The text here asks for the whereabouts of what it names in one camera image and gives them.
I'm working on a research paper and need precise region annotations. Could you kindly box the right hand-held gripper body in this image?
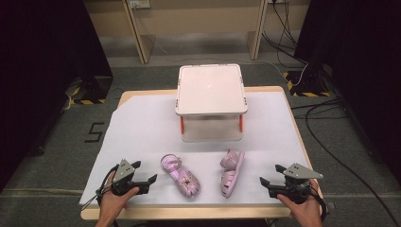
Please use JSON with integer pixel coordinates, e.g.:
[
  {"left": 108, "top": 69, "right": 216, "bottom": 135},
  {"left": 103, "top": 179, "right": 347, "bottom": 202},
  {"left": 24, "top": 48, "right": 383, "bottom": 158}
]
[{"left": 273, "top": 162, "right": 324, "bottom": 205}]

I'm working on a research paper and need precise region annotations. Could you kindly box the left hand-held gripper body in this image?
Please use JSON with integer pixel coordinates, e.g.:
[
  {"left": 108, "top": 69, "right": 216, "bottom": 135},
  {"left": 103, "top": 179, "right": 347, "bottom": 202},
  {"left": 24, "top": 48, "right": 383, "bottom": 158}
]
[{"left": 111, "top": 158, "right": 142, "bottom": 197}]

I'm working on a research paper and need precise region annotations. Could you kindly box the pink sandal with flower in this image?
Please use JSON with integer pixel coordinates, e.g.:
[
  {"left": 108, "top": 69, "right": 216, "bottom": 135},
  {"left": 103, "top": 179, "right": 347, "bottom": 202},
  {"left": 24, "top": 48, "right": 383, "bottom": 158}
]
[
  {"left": 219, "top": 148, "right": 246, "bottom": 200},
  {"left": 160, "top": 153, "right": 201, "bottom": 199}
]

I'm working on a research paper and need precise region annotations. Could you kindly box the white shoe rack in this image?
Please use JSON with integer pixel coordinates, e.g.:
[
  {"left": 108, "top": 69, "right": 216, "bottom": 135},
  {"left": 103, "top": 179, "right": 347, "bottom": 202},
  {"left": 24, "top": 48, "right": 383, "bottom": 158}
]
[{"left": 174, "top": 63, "right": 249, "bottom": 143}]

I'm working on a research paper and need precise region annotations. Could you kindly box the person's left hand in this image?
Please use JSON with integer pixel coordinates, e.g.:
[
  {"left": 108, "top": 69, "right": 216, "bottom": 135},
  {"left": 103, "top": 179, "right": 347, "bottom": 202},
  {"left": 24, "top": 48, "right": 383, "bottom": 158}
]
[{"left": 98, "top": 170, "right": 141, "bottom": 222}]

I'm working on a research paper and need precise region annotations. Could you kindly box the person's right hand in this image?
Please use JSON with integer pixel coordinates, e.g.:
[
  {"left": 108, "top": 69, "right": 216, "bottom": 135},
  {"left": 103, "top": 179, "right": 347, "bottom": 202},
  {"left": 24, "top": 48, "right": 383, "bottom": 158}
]
[{"left": 276, "top": 178, "right": 323, "bottom": 227}]

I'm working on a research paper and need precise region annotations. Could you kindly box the wooden table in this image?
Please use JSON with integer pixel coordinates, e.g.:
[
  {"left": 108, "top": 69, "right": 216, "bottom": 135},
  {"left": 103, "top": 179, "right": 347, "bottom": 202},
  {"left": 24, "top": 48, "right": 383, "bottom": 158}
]
[{"left": 79, "top": 85, "right": 324, "bottom": 221}]

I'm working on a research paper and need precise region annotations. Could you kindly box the white table sheet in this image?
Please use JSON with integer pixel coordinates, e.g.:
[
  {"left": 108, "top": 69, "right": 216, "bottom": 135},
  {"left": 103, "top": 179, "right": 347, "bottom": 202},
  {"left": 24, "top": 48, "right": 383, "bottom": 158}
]
[{"left": 78, "top": 92, "right": 322, "bottom": 206}]

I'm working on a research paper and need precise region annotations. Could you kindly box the black base with hazard tape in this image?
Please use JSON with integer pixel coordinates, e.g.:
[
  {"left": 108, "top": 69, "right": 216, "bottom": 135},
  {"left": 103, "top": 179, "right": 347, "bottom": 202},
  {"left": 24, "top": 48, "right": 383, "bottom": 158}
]
[
  {"left": 283, "top": 70, "right": 333, "bottom": 98},
  {"left": 67, "top": 75, "right": 114, "bottom": 106}
]

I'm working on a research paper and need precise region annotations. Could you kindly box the black curtain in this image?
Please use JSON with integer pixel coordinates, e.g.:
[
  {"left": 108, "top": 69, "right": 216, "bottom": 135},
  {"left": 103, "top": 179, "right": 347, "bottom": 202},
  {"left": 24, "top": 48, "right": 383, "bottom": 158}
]
[
  {"left": 294, "top": 0, "right": 401, "bottom": 187},
  {"left": 0, "top": 0, "right": 114, "bottom": 192}
]

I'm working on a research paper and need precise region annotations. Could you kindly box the beige desk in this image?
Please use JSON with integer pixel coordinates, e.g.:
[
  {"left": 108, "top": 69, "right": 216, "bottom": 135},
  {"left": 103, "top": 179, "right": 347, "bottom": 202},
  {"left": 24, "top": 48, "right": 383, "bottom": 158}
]
[{"left": 82, "top": 0, "right": 312, "bottom": 65}]

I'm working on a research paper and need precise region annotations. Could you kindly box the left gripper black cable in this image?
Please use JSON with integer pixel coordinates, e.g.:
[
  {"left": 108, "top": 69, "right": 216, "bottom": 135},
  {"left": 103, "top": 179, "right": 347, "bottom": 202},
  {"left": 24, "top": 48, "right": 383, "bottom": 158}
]
[{"left": 80, "top": 164, "right": 121, "bottom": 212}]

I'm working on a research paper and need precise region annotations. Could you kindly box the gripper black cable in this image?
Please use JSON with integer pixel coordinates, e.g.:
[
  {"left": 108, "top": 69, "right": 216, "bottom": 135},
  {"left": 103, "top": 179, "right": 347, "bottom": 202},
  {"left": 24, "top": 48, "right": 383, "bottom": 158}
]
[
  {"left": 309, "top": 179, "right": 329, "bottom": 223},
  {"left": 80, "top": 164, "right": 121, "bottom": 212}
]

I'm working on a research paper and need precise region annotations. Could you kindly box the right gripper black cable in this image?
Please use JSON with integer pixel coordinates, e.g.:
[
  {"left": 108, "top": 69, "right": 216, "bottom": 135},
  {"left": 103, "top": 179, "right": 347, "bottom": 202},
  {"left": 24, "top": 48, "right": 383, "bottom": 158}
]
[{"left": 309, "top": 179, "right": 329, "bottom": 223}]

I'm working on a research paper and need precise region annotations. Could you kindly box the long black floor cable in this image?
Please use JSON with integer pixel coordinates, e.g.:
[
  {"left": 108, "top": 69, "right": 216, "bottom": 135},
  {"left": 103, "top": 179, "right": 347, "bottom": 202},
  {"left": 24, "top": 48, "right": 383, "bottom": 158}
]
[{"left": 304, "top": 102, "right": 401, "bottom": 227}]

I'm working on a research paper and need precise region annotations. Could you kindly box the bundle of black cables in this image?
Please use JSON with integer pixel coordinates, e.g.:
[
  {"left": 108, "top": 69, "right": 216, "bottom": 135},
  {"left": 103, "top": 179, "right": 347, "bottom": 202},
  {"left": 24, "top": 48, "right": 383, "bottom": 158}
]
[{"left": 260, "top": 0, "right": 309, "bottom": 66}]

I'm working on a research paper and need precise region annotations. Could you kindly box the wall power outlet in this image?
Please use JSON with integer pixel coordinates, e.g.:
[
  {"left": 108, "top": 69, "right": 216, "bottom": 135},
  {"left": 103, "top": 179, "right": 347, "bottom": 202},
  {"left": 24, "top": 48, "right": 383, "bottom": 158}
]
[{"left": 128, "top": 0, "right": 152, "bottom": 9}]

